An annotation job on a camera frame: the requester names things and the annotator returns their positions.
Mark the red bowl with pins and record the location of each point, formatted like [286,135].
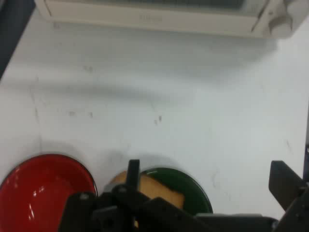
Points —
[36,193]

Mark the white toaster oven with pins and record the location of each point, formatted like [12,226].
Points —
[154,18]

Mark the dark green plate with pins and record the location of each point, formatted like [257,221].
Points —
[193,193]

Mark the toast bread slice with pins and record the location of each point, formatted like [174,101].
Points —
[159,189]

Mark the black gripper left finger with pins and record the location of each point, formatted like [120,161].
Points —
[133,174]

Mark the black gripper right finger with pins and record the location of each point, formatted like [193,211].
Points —
[285,186]

